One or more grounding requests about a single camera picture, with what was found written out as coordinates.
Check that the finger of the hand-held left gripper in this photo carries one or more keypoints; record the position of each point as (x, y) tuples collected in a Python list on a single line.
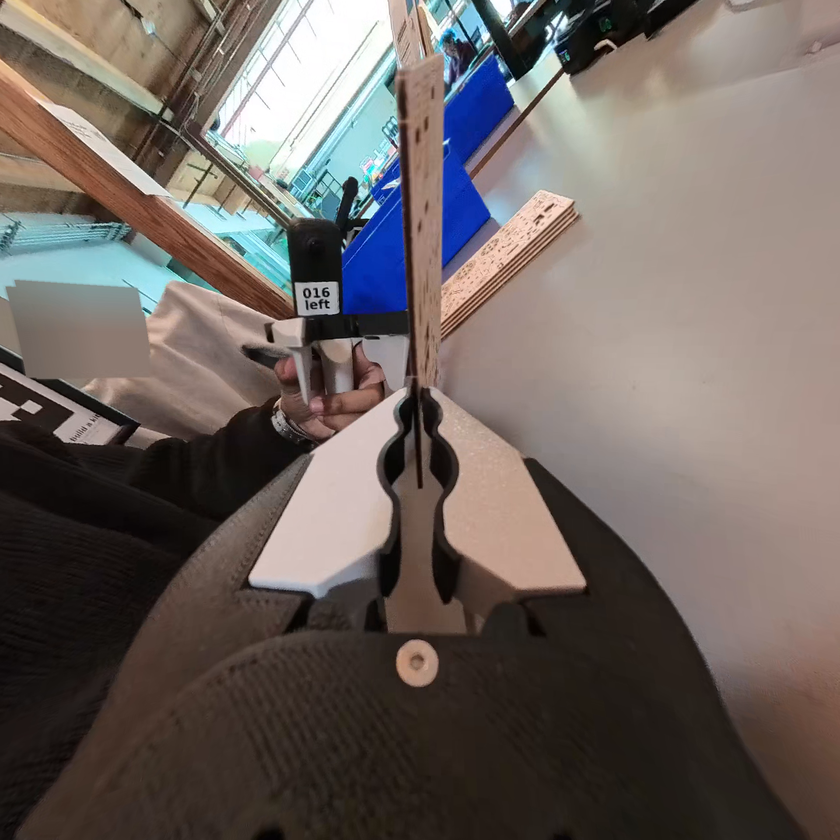
[(292, 331), (390, 358)]

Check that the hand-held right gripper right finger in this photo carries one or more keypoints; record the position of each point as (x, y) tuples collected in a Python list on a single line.
[(505, 518)]

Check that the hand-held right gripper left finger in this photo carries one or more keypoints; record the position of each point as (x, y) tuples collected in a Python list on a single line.
[(328, 512)]

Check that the laser-cut plywood sheet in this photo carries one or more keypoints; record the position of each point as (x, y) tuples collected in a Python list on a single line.
[(423, 197)]

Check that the person's left forearm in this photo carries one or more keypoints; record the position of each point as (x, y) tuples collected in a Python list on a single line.
[(216, 459)]

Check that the person's left hand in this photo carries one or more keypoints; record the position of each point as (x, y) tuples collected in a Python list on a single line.
[(348, 407)]

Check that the blue covered table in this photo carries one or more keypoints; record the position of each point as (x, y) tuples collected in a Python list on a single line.
[(374, 262), (479, 111)]

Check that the silver wristwatch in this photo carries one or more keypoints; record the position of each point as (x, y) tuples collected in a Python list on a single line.
[(289, 426)]

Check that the large window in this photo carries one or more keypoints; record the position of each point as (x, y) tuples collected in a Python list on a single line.
[(295, 98)]

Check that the stack of plywood sheets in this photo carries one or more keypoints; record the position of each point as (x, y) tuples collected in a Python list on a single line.
[(518, 243)]

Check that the brown wooden beam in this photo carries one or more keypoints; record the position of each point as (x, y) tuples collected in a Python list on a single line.
[(131, 190)]

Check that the white paper sheet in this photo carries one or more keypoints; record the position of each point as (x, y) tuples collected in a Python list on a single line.
[(98, 144)]

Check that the cardboard box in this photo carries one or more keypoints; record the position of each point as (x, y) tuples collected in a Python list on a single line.
[(407, 26)]

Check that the person's black sweater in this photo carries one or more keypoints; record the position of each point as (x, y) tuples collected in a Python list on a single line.
[(65, 590)]

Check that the black white marker card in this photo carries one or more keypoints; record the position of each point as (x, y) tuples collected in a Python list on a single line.
[(26, 410)]

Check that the black device with green light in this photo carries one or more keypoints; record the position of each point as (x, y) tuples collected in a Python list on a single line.
[(584, 33)]

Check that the black post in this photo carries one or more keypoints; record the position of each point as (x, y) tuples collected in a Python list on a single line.
[(499, 39)]

